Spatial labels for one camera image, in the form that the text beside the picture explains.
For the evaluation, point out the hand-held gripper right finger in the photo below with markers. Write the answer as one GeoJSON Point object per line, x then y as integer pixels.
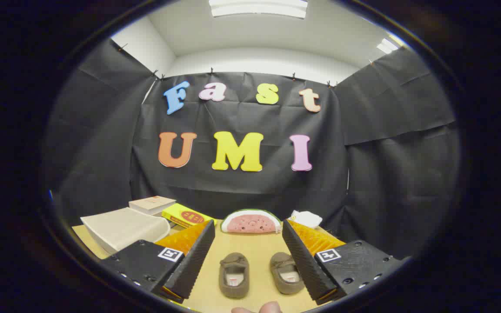
{"type": "Point", "coordinates": [305, 265]}

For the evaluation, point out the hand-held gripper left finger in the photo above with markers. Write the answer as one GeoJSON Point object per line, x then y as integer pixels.
{"type": "Point", "coordinates": [192, 265]}

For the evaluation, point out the brown suede shoe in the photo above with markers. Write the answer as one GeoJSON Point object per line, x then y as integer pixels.
{"type": "Point", "coordinates": [286, 274]}
{"type": "Point", "coordinates": [234, 275]}

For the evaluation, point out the cream fabric storage box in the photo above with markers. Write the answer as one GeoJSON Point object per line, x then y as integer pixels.
{"type": "Point", "coordinates": [122, 228]}

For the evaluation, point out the white plush toy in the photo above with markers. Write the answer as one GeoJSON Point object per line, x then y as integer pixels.
{"type": "Point", "coordinates": [306, 218]}

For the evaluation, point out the yellow book red circle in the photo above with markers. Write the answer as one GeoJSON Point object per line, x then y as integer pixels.
{"type": "Point", "coordinates": [185, 215]}

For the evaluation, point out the watermelon slice plush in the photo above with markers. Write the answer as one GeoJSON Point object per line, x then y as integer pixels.
{"type": "Point", "coordinates": [250, 222]}

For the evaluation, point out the beige book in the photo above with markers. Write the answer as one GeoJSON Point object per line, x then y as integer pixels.
{"type": "Point", "coordinates": [151, 204]}

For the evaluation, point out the small ceiling light panel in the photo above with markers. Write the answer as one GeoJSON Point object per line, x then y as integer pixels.
{"type": "Point", "coordinates": [387, 45]}

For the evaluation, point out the large ceiling light panel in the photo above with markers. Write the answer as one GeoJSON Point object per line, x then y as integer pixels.
{"type": "Point", "coordinates": [258, 8]}

